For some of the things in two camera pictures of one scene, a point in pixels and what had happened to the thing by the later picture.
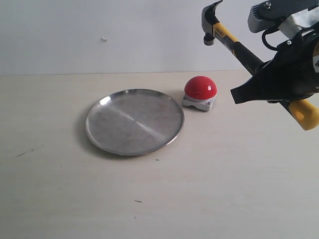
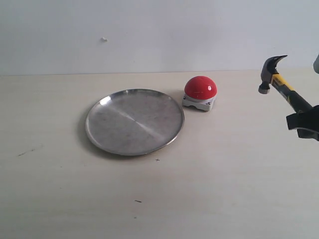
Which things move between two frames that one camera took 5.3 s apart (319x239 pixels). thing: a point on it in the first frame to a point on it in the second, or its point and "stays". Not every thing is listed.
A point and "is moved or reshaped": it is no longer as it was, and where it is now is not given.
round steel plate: (133, 122) stays
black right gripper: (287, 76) to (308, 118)
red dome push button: (200, 92) stays
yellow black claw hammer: (304, 115) is moved or reshaped
